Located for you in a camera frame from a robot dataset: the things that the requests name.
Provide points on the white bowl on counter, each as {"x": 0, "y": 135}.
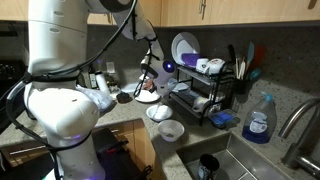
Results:
{"x": 159, "y": 112}

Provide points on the small white bowl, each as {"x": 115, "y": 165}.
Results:
{"x": 170, "y": 128}

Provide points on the purple bowl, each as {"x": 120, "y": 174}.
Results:
{"x": 190, "y": 59}

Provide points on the blue dish soap bottle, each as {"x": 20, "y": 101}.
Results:
{"x": 258, "y": 126}

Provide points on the flat white plate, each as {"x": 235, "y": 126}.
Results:
{"x": 148, "y": 97}

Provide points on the pale plastic lid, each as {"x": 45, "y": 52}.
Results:
{"x": 186, "y": 87}

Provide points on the white flat tray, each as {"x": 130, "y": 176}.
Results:
{"x": 130, "y": 87}

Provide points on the grey drip tray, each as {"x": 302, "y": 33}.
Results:
{"x": 190, "y": 98}

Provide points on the small black lid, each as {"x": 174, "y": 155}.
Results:
{"x": 123, "y": 97}

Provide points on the plain white mug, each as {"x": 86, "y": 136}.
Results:
{"x": 202, "y": 64}
{"x": 201, "y": 104}

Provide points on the wooden base cabinet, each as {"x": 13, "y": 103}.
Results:
{"x": 133, "y": 133}

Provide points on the large white dinner plate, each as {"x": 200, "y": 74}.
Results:
{"x": 183, "y": 43}

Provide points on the clear plastic bag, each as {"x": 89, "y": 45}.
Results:
{"x": 103, "y": 100}

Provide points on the white bottle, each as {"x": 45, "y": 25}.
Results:
{"x": 101, "y": 83}

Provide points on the white mug red print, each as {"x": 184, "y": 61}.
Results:
{"x": 216, "y": 65}

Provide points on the blue sponge in holder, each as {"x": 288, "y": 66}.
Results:
{"x": 222, "y": 117}

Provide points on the dark glass bottle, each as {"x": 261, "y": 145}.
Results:
{"x": 92, "y": 80}

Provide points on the black spatula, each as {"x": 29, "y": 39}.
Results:
{"x": 231, "y": 51}

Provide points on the black robot stand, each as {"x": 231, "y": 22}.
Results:
{"x": 113, "y": 156}

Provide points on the black utensil holder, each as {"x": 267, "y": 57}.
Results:
{"x": 242, "y": 86}

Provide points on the white utensil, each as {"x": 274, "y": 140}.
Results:
{"x": 242, "y": 68}

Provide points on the black cup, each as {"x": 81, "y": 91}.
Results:
{"x": 208, "y": 165}

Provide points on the small teal spoon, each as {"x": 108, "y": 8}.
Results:
{"x": 256, "y": 73}

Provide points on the teal spatula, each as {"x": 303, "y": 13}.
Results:
{"x": 250, "y": 51}

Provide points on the red spatula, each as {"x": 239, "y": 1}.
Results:
{"x": 258, "y": 55}

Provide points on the stainless steel sink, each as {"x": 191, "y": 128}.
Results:
{"x": 240, "y": 160}

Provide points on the black stove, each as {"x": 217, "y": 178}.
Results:
{"x": 10, "y": 71}

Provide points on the steel kitchen faucet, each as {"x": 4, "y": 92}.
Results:
{"x": 296, "y": 160}

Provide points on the white wall outlet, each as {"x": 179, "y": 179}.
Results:
{"x": 110, "y": 67}

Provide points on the wooden wall cabinets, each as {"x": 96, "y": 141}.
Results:
{"x": 233, "y": 11}

